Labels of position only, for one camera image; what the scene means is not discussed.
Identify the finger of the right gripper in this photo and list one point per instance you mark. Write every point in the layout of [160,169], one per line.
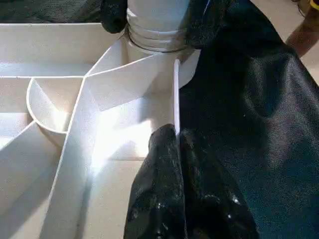
[113,17]
[209,22]

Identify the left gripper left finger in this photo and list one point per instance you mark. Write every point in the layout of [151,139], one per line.
[159,189]

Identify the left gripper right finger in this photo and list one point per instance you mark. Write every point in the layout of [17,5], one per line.
[207,199]

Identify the white plastic table top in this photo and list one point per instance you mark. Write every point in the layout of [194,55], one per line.
[74,149]

